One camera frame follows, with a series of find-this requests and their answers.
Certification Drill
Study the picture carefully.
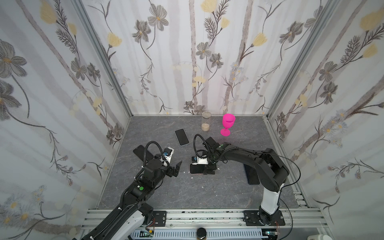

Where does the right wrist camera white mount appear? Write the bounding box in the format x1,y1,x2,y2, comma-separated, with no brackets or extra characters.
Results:
192,156,209,165

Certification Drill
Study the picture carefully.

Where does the salmon pink phone case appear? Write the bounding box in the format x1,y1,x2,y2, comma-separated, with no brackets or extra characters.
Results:
189,163,206,175

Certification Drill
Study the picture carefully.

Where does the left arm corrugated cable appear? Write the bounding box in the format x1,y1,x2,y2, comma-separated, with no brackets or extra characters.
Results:
142,140,164,169

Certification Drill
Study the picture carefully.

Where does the black round knob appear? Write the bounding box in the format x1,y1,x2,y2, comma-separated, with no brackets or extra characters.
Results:
196,228,207,240

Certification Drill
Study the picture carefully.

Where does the clear jar with grains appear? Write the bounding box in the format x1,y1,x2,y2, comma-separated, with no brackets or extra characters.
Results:
201,112,212,132

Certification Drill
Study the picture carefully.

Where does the light blue phone case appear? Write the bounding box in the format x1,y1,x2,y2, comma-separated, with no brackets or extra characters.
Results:
174,128,190,147

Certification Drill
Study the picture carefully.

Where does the black phone case at left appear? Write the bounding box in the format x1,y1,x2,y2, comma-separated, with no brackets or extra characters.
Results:
133,145,154,162

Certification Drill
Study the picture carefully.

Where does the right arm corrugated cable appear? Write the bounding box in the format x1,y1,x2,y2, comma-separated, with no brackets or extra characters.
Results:
192,133,215,160

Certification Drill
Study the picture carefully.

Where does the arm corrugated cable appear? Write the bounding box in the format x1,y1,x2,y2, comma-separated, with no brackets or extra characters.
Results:
142,140,164,169
192,133,215,160

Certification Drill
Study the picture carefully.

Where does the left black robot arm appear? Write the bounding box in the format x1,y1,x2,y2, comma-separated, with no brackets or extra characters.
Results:
82,157,182,240

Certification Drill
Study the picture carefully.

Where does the pink plastic goblet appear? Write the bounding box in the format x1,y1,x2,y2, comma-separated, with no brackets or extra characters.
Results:
221,114,236,137

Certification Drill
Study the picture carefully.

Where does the black phone at right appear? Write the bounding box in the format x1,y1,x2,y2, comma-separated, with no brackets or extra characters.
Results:
244,165,260,185

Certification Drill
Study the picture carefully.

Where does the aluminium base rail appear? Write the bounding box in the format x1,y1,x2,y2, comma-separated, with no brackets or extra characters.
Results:
80,208,331,240

